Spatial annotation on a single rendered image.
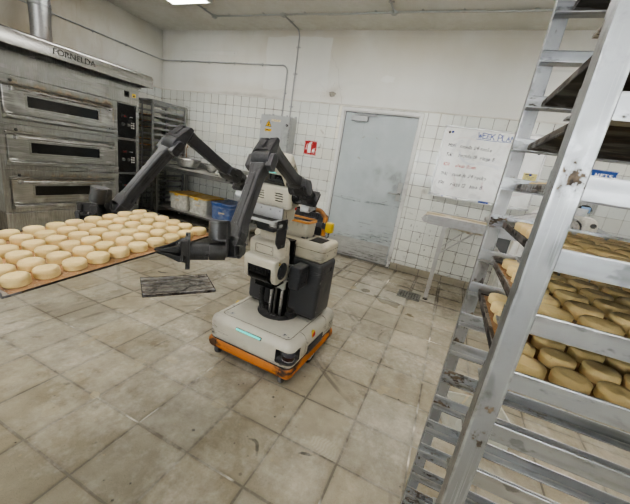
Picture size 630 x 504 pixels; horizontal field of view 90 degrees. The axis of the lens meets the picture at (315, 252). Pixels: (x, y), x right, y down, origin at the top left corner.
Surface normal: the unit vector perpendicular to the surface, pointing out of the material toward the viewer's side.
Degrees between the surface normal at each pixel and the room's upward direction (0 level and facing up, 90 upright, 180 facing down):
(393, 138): 90
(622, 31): 90
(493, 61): 90
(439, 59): 90
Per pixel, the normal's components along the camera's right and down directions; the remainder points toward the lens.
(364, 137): -0.40, 0.19
